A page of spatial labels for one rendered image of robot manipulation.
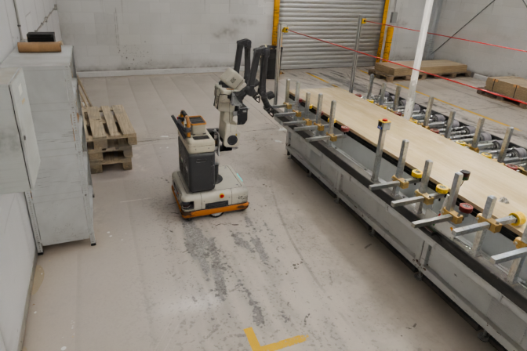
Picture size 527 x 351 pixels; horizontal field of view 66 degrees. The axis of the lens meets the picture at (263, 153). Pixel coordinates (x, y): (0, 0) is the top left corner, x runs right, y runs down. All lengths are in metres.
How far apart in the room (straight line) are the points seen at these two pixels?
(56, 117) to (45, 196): 0.66
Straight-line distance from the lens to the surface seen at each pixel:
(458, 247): 2.86
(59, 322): 3.25
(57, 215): 3.70
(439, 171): 3.32
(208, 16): 9.90
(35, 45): 3.76
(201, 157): 3.72
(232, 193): 3.95
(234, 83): 3.76
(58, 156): 3.46
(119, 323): 3.12
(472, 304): 3.33
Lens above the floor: 2.19
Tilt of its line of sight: 24 degrees down
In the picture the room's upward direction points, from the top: 3 degrees clockwise
